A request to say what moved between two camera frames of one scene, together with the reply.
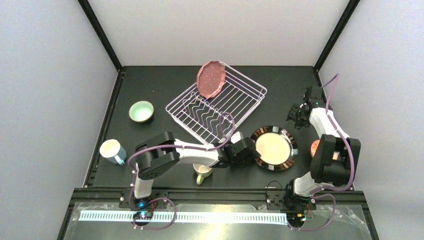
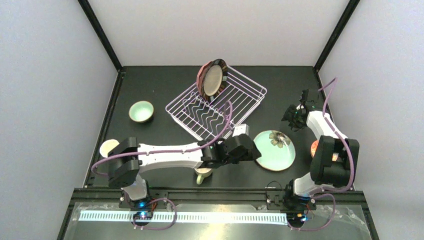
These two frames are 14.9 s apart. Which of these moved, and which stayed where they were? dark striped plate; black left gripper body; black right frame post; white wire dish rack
Moved: dark striped plate
Stayed: black left gripper body; black right frame post; white wire dish rack
